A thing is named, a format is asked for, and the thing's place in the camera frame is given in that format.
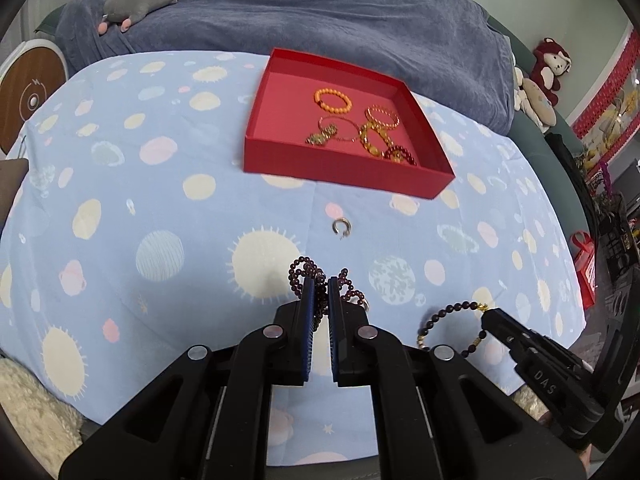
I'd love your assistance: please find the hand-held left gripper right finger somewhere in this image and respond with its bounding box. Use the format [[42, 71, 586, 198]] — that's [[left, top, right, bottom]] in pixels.
[[327, 276, 586, 480]]

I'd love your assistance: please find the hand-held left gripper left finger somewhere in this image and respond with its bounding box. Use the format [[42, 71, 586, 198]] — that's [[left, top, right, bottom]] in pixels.
[[59, 277, 317, 480]]

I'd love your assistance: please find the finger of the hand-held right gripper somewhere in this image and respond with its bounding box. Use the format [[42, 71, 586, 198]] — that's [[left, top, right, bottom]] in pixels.
[[482, 308, 553, 348], [479, 327, 526, 363]]

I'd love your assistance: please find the black bead bracelet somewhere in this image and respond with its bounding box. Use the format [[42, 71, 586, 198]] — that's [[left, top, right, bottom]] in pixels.
[[416, 300, 493, 353]]

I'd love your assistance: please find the purple bead strand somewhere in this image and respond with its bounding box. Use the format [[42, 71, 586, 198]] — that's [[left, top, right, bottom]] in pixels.
[[288, 256, 363, 321]]

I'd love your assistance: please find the red cardboard box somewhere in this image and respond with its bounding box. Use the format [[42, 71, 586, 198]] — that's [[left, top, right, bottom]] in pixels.
[[243, 48, 456, 200]]

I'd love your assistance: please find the yellow stone bracelet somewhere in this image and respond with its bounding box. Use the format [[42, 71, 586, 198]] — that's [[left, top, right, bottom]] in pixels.
[[360, 122, 396, 157]]

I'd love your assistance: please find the thin gold bangle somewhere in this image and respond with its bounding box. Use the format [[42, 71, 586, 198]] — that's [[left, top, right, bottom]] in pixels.
[[319, 116, 358, 142]]

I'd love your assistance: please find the dark red bead bracelet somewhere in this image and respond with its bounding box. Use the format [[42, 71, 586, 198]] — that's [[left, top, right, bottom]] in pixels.
[[384, 144, 418, 167]]

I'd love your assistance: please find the pink gold bead bracelet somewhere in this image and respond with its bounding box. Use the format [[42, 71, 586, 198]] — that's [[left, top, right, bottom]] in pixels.
[[366, 104, 401, 128]]

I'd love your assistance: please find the orange bead bracelet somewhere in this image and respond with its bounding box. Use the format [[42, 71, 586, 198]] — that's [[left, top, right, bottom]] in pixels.
[[314, 88, 353, 114]]

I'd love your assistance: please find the red bag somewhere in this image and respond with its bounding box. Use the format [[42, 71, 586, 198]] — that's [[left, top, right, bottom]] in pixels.
[[572, 230, 598, 311]]

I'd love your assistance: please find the green sofa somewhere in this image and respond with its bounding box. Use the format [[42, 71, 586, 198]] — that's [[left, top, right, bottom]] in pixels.
[[487, 15, 591, 236]]

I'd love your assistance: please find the light blue printed blanket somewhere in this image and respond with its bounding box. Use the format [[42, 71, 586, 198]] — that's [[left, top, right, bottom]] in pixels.
[[0, 50, 586, 466]]

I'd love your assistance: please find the beige plush toy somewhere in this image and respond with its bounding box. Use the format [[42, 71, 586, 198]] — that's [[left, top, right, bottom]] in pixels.
[[513, 67, 557, 128]]

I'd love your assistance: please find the red monkey plush toy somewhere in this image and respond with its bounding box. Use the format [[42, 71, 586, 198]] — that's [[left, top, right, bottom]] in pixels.
[[530, 37, 573, 106]]

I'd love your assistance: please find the white fluffy cushion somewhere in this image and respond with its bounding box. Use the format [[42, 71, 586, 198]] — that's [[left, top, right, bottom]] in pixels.
[[0, 357, 83, 480]]

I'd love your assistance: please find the dark blue blanket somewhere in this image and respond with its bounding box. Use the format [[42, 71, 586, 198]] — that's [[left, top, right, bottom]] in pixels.
[[54, 0, 516, 133]]

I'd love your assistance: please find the brown board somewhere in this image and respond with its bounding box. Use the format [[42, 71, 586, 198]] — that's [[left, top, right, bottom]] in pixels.
[[0, 157, 30, 221]]

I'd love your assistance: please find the round wooden stool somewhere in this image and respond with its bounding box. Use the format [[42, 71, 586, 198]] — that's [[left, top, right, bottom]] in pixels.
[[0, 40, 67, 156]]

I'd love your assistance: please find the red wall garland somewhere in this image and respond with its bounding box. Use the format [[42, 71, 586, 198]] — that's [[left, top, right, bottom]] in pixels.
[[572, 30, 640, 138]]

